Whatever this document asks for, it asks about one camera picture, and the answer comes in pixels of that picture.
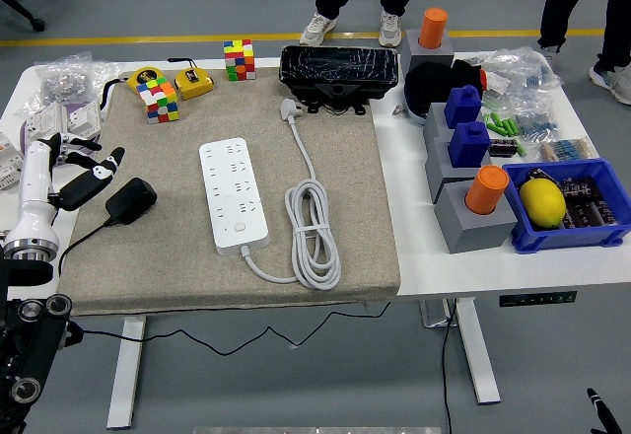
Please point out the clear bag of blue resistors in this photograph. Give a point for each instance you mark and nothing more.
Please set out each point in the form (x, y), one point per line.
(535, 123)

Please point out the small black clip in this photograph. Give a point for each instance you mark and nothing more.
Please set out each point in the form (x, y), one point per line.
(535, 175)

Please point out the grey-brown mat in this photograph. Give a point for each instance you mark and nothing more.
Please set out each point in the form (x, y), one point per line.
(345, 207)

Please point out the black plug adapter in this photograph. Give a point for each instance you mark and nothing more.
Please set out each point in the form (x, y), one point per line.
(132, 199)

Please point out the tall scrambled puzzle cube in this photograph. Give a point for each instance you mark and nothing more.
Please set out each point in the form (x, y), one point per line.
(240, 59)

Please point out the green battery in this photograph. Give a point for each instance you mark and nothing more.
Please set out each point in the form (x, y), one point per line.
(513, 128)
(488, 122)
(497, 128)
(521, 148)

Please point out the white socket box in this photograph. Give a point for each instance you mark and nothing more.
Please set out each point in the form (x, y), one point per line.
(84, 117)
(44, 121)

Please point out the black device in plastic wrap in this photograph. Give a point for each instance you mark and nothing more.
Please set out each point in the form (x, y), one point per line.
(337, 66)

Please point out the white bowl with blue rim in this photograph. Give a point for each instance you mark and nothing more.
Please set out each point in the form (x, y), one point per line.
(414, 117)

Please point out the large clear bag of resistors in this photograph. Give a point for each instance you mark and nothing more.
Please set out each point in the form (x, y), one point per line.
(527, 66)

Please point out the dark brown capacitor pack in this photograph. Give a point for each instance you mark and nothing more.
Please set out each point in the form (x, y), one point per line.
(586, 207)

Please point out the yellow lemon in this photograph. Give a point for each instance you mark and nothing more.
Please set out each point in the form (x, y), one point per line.
(542, 202)

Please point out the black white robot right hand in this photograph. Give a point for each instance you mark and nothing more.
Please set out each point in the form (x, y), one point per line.
(604, 407)

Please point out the grey square block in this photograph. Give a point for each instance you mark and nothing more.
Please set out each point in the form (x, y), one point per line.
(436, 167)
(434, 123)
(411, 51)
(473, 234)

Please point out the white table leg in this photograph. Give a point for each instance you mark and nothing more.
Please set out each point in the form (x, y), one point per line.
(475, 355)
(125, 380)

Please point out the clear bag of metal parts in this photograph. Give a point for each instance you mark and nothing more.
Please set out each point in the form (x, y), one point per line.
(61, 84)

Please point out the clear bag of taped resistors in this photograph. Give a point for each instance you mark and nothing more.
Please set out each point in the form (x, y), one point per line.
(567, 149)

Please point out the small white carton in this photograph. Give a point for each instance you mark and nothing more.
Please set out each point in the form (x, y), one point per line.
(499, 84)

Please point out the small orange cap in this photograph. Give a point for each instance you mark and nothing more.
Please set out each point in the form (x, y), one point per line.
(484, 80)

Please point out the blue block with knob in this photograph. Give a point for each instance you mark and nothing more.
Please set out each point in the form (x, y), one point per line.
(468, 148)
(462, 108)

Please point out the round yellow tape measure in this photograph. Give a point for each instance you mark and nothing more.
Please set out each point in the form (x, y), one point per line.
(143, 77)

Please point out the black table control panel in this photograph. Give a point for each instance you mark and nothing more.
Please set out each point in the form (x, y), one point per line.
(537, 299)

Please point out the purple tray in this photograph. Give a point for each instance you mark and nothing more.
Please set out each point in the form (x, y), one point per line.
(23, 139)

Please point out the orange cylinder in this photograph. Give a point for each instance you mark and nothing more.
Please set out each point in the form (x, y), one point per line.
(485, 190)
(433, 27)

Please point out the blue plastic bin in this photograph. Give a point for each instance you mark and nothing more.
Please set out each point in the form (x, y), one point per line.
(562, 239)

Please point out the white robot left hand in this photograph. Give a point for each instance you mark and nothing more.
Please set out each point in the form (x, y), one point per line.
(34, 192)

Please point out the small yellow tape measure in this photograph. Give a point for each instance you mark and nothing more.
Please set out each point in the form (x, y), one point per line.
(193, 84)

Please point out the scrambled colour puzzle cube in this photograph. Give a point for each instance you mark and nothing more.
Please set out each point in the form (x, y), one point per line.
(160, 101)

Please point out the white power strip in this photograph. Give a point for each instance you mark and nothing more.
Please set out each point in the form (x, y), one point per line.
(234, 197)

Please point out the white circuit breaker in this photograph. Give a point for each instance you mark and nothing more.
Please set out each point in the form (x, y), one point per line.
(7, 158)

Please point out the black cloth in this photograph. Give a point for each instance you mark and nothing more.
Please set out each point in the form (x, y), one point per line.
(429, 84)

